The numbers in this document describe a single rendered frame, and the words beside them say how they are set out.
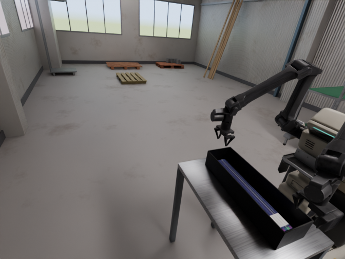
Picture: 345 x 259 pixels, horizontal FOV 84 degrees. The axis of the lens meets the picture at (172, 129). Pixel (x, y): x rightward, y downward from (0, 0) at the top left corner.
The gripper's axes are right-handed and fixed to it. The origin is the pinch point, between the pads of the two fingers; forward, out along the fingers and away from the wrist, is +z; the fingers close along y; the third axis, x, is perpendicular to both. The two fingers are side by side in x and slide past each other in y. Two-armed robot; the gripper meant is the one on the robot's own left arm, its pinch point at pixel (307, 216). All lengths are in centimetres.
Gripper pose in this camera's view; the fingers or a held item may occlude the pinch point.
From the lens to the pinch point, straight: 96.6
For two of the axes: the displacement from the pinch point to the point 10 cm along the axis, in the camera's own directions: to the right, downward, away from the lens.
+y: 3.8, 4.6, -8.0
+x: 9.2, -1.3, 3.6
